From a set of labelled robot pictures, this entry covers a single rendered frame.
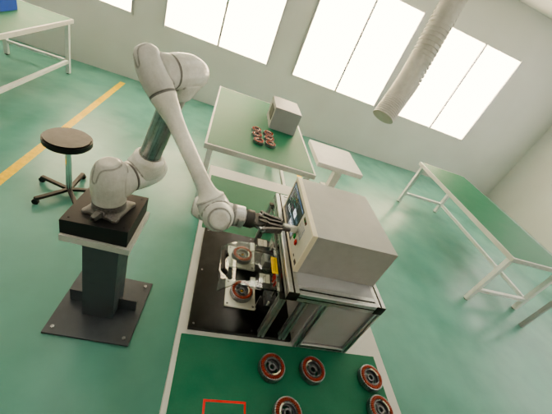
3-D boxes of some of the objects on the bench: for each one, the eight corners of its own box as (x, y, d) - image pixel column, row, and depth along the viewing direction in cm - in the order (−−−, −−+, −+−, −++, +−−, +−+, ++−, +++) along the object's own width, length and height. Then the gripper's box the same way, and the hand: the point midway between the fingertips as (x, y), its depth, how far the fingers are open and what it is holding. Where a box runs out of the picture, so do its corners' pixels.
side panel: (292, 347, 138) (322, 305, 120) (291, 340, 140) (320, 299, 123) (345, 353, 145) (380, 315, 128) (343, 347, 148) (378, 309, 130)
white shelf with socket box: (292, 213, 226) (319, 162, 202) (287, 186, 256) (309, 139, 231) (333, 223, 236) (363, 175, 211) (324, 196, 265) (348, 152, 241)
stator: (252, 363, 125) (255, 359, 123) (273, 351, 132) (275, 347, 130) (267, 388, 119) (270, 384, 117) (287, 375, 126) (291, 371, 124)
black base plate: (186, 329, 127) (187, 326, 125) (204, 229, 178) (204, 227, 177) (289, 342, 139) (291, 339, 138) (278, 246, 190) (279, 243, 189)
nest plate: (223, 305, 139) (224, 304, 139) (225, 280, 151) (226, 278, 151) (254, 310, 143) (255, 309, 142) (254, 285, 155) (255, 283, 154)
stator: (326, 374, 133) (330, 370, 131) (312, 392, 125) (316, 388, 123) (308, 354, 137) (311, 350, 135) (293, 369, 129) (296, 365, 127)
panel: (291, 342, 137) (319, 303, 121) (278, 242, 190) (297, 205, 174) (293, 342, 137) (321, 303, 121) (280, 242, 190) (299, 206, 174)
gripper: (241, 214, 130) (292, 226, 137) (241, 234, 120) (296, 246, 126) (246, 200, 126) (298, 213, 133) (246, 220, 116) (302, 233, 122)
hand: (289, 227), depth 128 cm, fingers closed
